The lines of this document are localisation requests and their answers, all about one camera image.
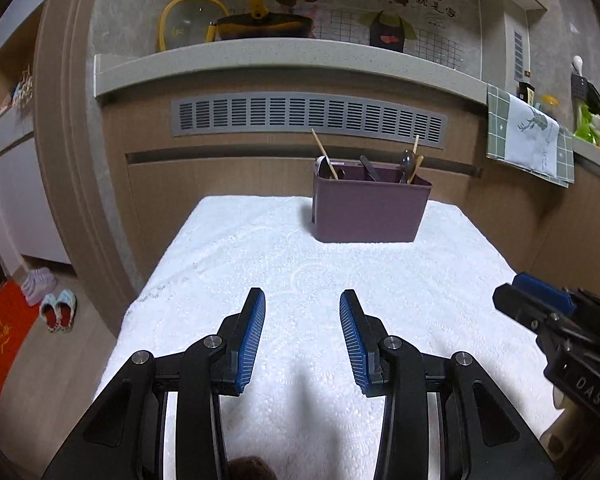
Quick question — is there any dark pan with yellow handle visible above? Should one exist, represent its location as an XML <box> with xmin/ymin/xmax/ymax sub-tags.
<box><xmin>207</xmin><ymin>0</ymin><xmax>313</xmax><ymax>43</ymax></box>

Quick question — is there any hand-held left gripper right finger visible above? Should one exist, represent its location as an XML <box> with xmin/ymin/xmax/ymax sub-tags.
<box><xmin>339</xmin><ymin>289</ymin><xmax>563</xmax><ymax>480</ymax></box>

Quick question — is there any black utensil rack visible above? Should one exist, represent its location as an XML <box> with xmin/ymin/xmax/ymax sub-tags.
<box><xmin>570</xmin><ymin>55</ymin><xmax>600</xmax><ymax>111</ymax></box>

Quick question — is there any glass lid with yellow rim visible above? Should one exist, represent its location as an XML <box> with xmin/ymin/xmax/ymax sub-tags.
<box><xmin>159</xmin><ymin>0</ymin><xmax>231</xmax><ymax>52</ymax></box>

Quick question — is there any green plastic bag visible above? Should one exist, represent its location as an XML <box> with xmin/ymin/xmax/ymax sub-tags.
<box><xmin>575</xmin><ymin>105</ymin><xmax>600</xmax><ymax>143</ymax></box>

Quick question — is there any dark brown round object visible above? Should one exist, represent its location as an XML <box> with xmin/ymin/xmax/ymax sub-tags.
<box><xmin>228</xmin><ymin>455</ymin><xmax>277</xmax><ymax>480</ymax></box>

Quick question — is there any person's right hand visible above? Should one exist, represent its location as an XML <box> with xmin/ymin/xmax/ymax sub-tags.
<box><xmin>544</xmin><ymin>389</ymin><xmax>588</xmax><ymax>463</ymax></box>

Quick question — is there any white textured table cloth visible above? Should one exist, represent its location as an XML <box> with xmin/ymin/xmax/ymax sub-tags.
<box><xmin>97</xmin><ymin>195</ymin><xmax>573</xmax><ymax>480</ymax></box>

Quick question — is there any green checked towel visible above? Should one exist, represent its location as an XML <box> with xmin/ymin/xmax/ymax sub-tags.
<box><xmin>485</xmin><ymin>84</ymin><xmax>576</xmax><ymax>189</ymax></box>

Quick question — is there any purple slipper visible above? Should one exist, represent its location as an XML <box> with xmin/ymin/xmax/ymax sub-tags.
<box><xmin>30</xmin><ymin>272</ymin><xmax>58</xmax><ymax>306</ymax></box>
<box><xmin>21</xmin><ymin>269</ymin><xmax>46</xmax><ymax>301</ymax></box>

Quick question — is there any brown wooden cabinet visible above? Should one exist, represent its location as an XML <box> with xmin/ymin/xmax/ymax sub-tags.
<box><xmin>35</xmin><ymin>75</ymin><xmax>600</xmax><ymax>341</ymax></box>

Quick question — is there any blue slipper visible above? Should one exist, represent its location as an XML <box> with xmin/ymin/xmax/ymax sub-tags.
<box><xmin>40</xmin><ymin>294</ymin><xmax>61</xmax><ymax>333</ymax></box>
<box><xmin>55</xmin><ymin>290</ymin><xmax>78</xmax><ymax>330</ymax></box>

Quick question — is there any purple plastic utensil holder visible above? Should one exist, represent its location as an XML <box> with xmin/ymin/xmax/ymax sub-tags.
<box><xmin>312</xmin><ymin>157</ymin><xmax>433</xmax><ymax>243</ymax></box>

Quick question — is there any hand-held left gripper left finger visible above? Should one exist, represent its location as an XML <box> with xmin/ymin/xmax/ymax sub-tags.
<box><xmin>41</xmin><ymin>287</ymin><xmax>267</xmax><ymax>480</ymax></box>

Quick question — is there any red floor mat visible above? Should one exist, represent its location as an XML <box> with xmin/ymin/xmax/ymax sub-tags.
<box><xmin>0</xmin><ymin>280</ymin><xmax>41</xmax><ymax>411</ymax></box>

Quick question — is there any white shelf cabinet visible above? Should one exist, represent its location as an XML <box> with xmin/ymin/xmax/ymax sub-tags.
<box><xmin>0</xmin><ymin>0</ymin><xmax>73</xmax><ymax>281</ymax></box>

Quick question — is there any grey vent grille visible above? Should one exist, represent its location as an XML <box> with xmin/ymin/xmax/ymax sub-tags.
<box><xmin>171</xmin><ymin>92</ymin><xmax>450</xmax><ymax>150</ymax></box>

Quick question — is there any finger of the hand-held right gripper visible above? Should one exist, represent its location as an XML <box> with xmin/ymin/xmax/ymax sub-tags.
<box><xmin>492</xmin><ymin>282</ymin><xmax>561</xmax><ymax>333</ymax></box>
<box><xmin>512</xmin><ymin>272</ymin><xmax>578</xmax><ymax>316</ymax></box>

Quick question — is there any round metal spoon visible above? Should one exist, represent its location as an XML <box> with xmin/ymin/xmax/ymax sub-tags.
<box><xmin>399</xmin><ymin>149</ymin><xmax>417</xmax><ymax>184</ymax></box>

